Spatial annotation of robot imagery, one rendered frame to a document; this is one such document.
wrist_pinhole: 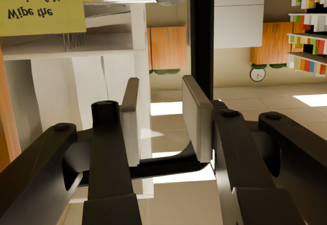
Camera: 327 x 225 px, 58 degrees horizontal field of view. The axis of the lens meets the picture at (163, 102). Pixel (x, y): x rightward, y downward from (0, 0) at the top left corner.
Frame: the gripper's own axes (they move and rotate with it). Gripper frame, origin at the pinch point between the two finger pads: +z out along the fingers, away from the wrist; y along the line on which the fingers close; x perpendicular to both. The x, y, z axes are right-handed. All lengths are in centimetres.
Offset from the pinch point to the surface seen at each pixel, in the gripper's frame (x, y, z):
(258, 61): -86, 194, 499
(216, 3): 13, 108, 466
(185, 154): -9.2, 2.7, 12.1
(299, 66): -80, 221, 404
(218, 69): -106, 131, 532
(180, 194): -139, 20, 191
